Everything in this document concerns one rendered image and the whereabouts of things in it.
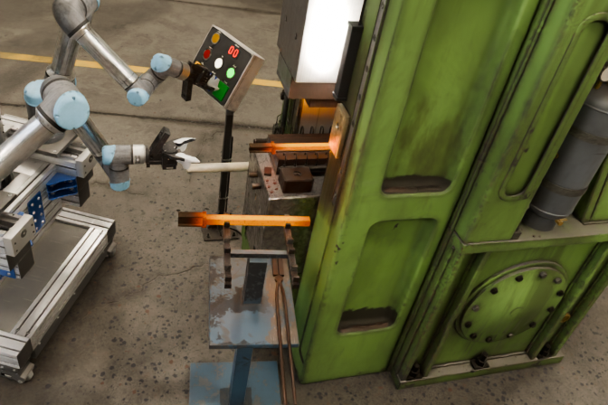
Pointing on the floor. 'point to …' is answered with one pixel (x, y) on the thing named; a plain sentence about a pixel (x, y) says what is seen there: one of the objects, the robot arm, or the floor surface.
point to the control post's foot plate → (217, 233)
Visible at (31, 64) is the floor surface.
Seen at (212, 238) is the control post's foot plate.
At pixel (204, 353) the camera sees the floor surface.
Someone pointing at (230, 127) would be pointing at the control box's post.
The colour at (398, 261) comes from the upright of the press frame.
